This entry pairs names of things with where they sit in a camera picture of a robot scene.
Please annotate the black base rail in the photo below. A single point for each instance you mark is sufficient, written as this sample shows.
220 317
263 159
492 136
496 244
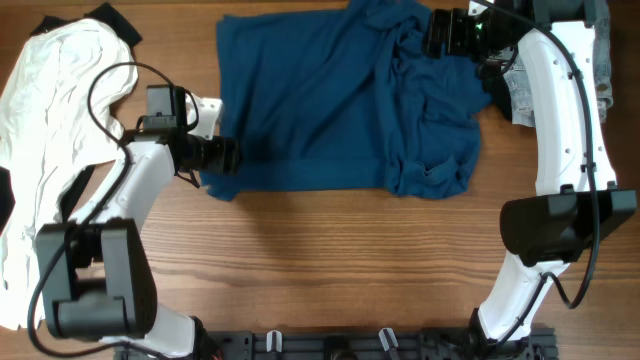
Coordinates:
428 344

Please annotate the white garment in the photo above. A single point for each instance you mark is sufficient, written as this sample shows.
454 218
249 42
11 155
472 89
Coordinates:
55 121

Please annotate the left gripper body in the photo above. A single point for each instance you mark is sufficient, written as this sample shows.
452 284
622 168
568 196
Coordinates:
212 155

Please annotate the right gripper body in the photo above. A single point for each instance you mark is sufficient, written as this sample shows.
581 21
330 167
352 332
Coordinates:
475 38

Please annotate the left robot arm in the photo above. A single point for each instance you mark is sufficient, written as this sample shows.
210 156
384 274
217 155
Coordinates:
95 280

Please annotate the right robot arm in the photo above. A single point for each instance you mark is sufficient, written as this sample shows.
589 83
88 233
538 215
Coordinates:
577 201

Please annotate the black folded garment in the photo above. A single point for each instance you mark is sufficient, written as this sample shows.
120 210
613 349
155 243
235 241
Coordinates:
494 84

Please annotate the folded light blue jeans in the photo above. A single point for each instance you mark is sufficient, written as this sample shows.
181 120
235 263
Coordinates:
518 84

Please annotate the blue polo shirt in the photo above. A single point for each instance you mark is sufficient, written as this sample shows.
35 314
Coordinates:
346 99

